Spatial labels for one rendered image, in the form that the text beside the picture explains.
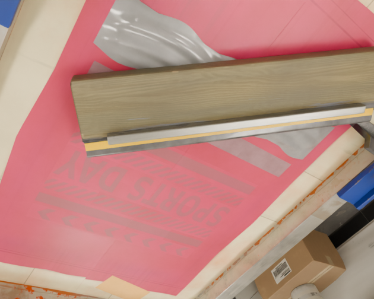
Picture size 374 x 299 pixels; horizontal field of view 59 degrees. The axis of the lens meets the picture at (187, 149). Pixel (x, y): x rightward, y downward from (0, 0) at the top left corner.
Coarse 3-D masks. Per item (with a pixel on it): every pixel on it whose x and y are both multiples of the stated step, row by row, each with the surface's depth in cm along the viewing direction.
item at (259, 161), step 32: (320, 0) 38; (352, 0) 39; (288, 32) 39; (320, 32) 40; (352, 32) 41; (224, 160) 50; (256, 160) 51; (288, 160) 52; (256, 192) 56; (224, 224) 59; (128, 256) 60; (160, 256) 61; (192, 256) 63; (160, 288) 68
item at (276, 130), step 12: (336, 120) 44; (348, 120) 45; (360, 120) 45; (240, 132) 42; (252, 132) 43; (264, 132) 43; (276, 132) 43; (144, 144) 41; (156, 144) 41; (168, 144) 41; (180, 144) 42; (96, 156) 40
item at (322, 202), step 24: (0, 48) 31; (360, 168) 52; (312, 192) 58; (336, 192) 54; (288, 216) 60; (312, 216) 57; (264, 240) 63; (288, 240) 60; (240, 264) 66; (264, 264) 63; (0, 288) 56; (24, 288) 58; (48, 288) 61; (216, 288) 69; (240, 288) 67
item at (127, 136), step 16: (288, 112) 41; (304, 112) 40; (320, 112) 41; (336, 112) 41; (352, 112) 41; (160, 128) 39; (176, 128) 38; (192, 128) 38; (208, 128) 39; (224, 128) 39; (240, 128) 40; (112, 144) 38
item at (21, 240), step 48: (96, 0) 34; (144, 0) 34; (192, 0) 35; (240, 0) 36; (288, 0) 37; (96, 48) 36; (240, 48) 40; (48, 96) 39; (48, 144) 43; (0, 192) 46; (0, 240) 51; (48, 240) 53; (96, 240) 56
